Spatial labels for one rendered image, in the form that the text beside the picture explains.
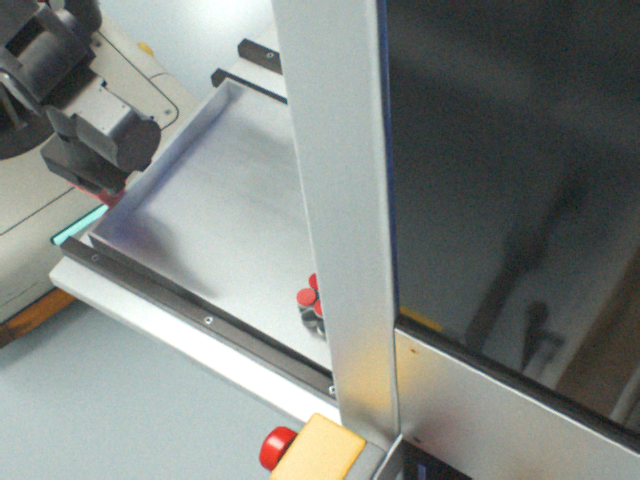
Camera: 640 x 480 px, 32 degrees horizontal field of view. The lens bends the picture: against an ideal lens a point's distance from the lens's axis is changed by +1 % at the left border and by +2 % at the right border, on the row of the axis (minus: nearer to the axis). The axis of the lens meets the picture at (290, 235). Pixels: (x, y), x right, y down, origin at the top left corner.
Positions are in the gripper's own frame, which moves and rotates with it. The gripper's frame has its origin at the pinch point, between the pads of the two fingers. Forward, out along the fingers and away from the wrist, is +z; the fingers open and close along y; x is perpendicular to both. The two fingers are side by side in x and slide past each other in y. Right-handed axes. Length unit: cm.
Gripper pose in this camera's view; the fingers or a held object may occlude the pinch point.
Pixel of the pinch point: (115, 200)
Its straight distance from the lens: 125.9
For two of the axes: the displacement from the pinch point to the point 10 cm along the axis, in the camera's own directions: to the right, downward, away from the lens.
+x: 5.6, -7.2, 4.2
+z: 1.1, 5.6, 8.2
